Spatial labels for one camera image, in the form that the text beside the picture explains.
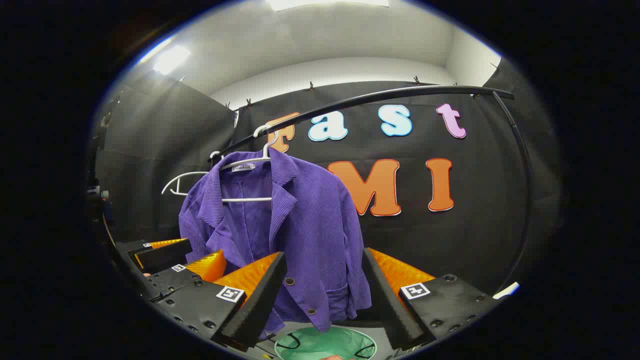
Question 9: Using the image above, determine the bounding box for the ceiling light panel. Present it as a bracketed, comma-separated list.
[151, 44, 192, 77]
[265, 0, 391, 12]

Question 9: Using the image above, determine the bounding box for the white plastic clothes hanger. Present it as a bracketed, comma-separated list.
[218, 125, 279, 204]
[161, 151, 226, 197]

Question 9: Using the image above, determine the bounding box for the black metal clothes rack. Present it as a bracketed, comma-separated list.
[206, 85, 533, 296]

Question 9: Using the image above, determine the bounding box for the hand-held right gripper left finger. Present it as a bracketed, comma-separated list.
[157, 251, 289, 352]

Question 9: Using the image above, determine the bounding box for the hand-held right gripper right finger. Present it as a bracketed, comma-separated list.
[361, 247, 501, 352]

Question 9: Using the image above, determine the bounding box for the green laundry hamper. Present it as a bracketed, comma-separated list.
[274, 326, 377, 360]

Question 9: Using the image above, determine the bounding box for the purple corduroy jacket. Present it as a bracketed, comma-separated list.
[178, 146, 373, 333]

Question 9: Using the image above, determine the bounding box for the white paper sheet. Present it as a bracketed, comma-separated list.
[492, 281, 521, 301]

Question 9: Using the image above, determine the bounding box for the black backdrop cloth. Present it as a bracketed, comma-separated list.
[92, 55, 563, 301]

